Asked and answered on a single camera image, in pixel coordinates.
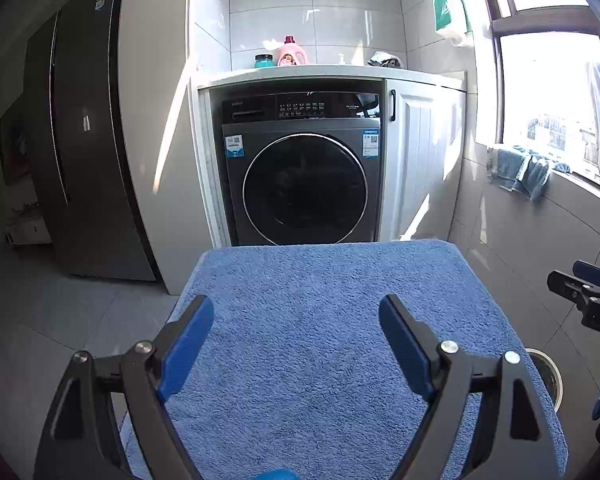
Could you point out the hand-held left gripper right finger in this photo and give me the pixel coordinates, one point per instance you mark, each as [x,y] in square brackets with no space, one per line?
[405,350]

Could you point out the grey-blue hanging towel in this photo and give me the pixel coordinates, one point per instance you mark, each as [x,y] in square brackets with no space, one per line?
[510,170]

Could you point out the dark framed window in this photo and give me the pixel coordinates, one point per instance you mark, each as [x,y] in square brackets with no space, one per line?
[550,90]

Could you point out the blue hanging towel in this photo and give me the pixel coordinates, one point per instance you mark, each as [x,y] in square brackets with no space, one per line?
[535,180]

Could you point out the dark grey refrigerator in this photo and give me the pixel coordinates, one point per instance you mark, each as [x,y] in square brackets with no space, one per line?
[90,160]

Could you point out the pink detergent bottle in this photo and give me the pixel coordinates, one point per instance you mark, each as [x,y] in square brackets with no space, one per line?
[292,55]

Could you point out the teal jar with black lid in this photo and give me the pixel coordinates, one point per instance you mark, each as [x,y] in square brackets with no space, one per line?
[263,61]

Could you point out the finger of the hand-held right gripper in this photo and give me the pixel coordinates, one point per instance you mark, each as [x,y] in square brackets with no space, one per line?
[592,273]
[567,287]

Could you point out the blue terry towel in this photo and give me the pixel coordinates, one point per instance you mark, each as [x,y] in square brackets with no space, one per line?
[300,360]

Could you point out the round floor drain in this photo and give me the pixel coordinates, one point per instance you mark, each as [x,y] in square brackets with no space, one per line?
[547,370]

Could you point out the white dark crumpled cloth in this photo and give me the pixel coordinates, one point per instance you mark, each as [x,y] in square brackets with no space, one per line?
[385,60]

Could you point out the white cabinet door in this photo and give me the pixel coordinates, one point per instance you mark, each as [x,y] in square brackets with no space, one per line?
[425,160]

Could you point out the dark grey washing machine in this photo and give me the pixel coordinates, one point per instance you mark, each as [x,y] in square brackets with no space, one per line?
[305,185]

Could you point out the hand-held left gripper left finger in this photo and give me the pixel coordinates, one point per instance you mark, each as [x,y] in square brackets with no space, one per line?
[185,350]

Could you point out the green white hanging bag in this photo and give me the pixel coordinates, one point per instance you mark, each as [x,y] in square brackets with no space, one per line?
[450,10]

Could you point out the white countertop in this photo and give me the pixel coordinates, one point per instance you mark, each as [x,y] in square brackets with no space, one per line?
[330,72]

